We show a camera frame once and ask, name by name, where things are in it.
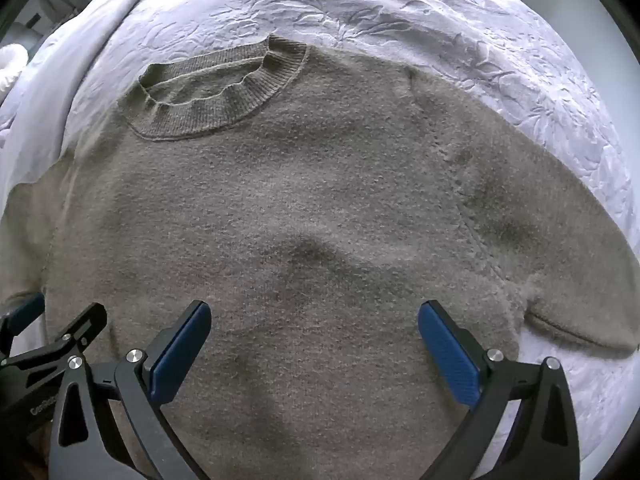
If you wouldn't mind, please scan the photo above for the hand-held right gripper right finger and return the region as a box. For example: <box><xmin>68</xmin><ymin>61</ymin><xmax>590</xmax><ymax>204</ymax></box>
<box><xmin>417</xmin><ymin>300</ymin><xmax>581</xmax><ymax>480</ymax></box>

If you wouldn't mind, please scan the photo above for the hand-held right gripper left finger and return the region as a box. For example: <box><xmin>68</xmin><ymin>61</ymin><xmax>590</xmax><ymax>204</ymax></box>
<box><xmin>48</xmin><ymin>300</ymin><xmax>212</xmax><ymax>480</ymax></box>

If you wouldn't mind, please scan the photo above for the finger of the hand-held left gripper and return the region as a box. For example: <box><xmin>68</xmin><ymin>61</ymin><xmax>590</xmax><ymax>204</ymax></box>
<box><xmin>0</xmin><ymin>292</ymin><xmax>47</xmax><ymax>356</ymax></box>
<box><xmin>0</xmin><ymin>302</ymin><xmax>108</xmax><ymax>386</ymax></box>

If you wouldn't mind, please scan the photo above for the tan towel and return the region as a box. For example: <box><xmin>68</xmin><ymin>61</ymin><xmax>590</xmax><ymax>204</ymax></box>
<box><xmin>0</xmin><ymin>34</ymin><xmax>640</xmax><ymax>480</ymax></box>

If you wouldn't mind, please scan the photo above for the white round pleated pillow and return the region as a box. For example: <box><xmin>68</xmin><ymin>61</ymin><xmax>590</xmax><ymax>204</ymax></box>
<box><xmin>0</xmin><ymin>44</ymin><xmax>28</xmax><ymax>106</ymax></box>

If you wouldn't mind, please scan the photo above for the pale grey fuzzy blanket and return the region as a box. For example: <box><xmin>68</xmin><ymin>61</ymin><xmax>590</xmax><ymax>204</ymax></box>
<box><xmin>0</xmin><ymin>0</ymin><xmax>181</xmax><ymax>221</ymax></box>

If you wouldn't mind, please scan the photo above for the white embossed bedspread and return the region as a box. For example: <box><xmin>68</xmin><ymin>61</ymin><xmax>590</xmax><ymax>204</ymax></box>
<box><xmin>65</xmin><ymin>0</ymin><xmax>638</xmax><ymax>480</ymax></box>

